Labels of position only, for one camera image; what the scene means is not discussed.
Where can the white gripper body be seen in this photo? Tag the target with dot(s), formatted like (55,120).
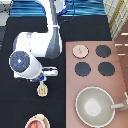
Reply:
(47,72)

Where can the wooden spatula tool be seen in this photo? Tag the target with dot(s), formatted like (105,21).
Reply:
(42,89)

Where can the round wooden plate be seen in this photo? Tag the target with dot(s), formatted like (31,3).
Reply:
(41,118)

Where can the pink pot lid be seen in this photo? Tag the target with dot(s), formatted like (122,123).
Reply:
(80,51)

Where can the small terracotta pot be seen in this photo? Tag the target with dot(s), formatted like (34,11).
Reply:
(35,124)

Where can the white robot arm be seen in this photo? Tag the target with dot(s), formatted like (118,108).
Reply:
(28,46)

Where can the black burner front left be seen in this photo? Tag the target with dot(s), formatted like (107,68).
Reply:
(82,69)

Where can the black burner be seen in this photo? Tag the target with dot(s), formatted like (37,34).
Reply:
(82,69)
(106,69)
(103,51)

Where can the pink stove board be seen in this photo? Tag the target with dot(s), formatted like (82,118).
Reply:
(114,84)

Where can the blue striped cloth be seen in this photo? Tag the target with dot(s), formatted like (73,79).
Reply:
(20,8)

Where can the large grey pan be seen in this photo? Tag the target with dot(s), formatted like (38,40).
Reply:
(96,108)

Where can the black burner rear right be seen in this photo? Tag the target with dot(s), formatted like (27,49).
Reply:
(103,51)

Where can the black burner front right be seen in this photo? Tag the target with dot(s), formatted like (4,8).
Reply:
(106,69)

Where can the wooden slatted furniture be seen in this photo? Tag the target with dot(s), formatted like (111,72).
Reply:
(117,14)

